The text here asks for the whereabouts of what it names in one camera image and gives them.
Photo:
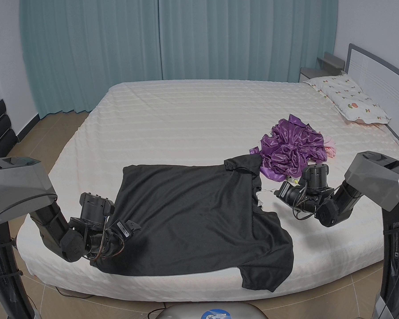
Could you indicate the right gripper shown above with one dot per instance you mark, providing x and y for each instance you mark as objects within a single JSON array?
[{"x": 289, "y": 194}]

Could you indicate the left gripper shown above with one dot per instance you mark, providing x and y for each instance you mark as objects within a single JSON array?
[{"x": 124, "y": 231}]

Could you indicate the black T-shirt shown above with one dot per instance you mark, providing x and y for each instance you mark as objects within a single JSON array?
[{"x": 193, "y": 218}]

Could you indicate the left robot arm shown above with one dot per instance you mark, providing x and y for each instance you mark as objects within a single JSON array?
[{"x": 16, "y": 184}]

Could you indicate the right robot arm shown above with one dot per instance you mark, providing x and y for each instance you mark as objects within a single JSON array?
[{"x": 369, "y": 178}]

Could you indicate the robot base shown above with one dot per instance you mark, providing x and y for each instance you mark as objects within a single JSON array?
[{"x": 212, "y": 312}]

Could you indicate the bed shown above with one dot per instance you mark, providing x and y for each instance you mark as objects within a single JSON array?
[{"x": 186, "y": 125}]

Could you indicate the white printed garment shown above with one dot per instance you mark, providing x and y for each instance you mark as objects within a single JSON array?
[{"x": 294, "y": 179}]

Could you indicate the purple satin garment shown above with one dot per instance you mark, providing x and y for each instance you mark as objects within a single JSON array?
[{"x": 289, "y": 148}]

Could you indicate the pink garment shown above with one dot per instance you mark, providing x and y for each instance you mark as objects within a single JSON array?
[{"x": 331, "y": 146}]

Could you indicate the white printed pillow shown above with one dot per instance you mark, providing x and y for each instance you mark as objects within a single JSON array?
[{"x": 349, "y": 100}]

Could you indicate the grey bedside table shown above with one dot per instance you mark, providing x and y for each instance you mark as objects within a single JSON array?
[{"x": 322, "y": 66}]

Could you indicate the black chest of drawers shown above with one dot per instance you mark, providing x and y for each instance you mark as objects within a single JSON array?
[{"x": 0, "y": 128}]

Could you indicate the blue-green curtain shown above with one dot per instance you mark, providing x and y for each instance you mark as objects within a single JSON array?
[
  {"x": 246, "y": 28},
  {"x": 86, "y": 45}
]

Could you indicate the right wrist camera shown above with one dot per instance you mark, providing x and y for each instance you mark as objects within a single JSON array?
[{"x": 303, "y": 181}]

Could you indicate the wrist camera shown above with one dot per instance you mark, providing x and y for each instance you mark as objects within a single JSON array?
[
  {"x": 303, "y": 181},
  {"x": 109, "y": 206}
]

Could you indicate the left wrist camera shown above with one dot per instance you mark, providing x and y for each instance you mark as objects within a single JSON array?
[{"x": 109, "y": 206}]

